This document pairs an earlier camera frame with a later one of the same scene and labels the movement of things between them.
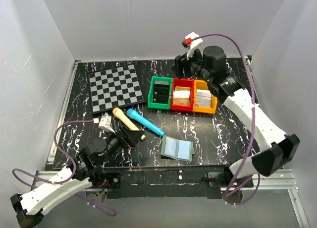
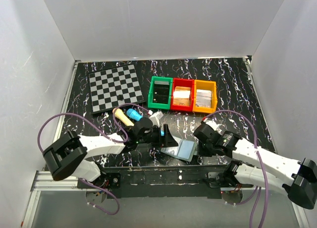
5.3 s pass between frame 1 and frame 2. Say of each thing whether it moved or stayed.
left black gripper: moved
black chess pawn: stayed
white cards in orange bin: stayed
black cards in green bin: stayed
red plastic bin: stayed
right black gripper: moved
